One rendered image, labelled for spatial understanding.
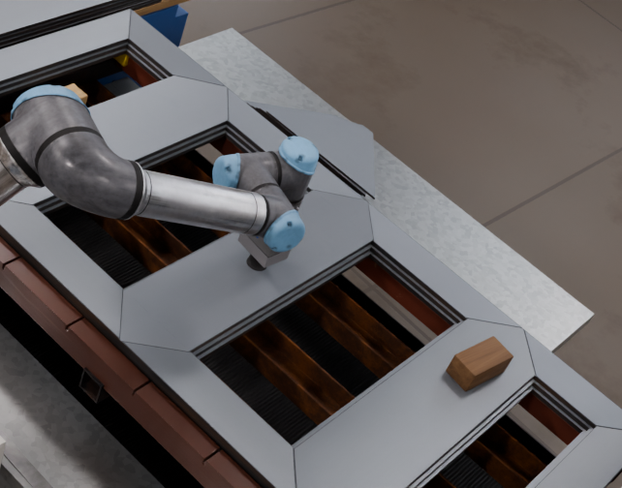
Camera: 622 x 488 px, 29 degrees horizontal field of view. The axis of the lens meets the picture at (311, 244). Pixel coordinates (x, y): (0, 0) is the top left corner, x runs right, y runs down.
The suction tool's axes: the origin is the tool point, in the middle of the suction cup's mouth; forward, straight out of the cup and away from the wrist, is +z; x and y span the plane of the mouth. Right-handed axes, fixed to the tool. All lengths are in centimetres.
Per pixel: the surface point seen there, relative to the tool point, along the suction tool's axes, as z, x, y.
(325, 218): -0.7, -23.2, 4.2
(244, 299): -0.9, 9.0, -6.7
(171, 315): -1.0, 24.8, -3.5
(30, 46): -1, 5, 76
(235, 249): -0.9, 1.6, 5.0
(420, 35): 85, -230, 128
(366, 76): 85, -184, 115
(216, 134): 1.3, -19.9, 37.5
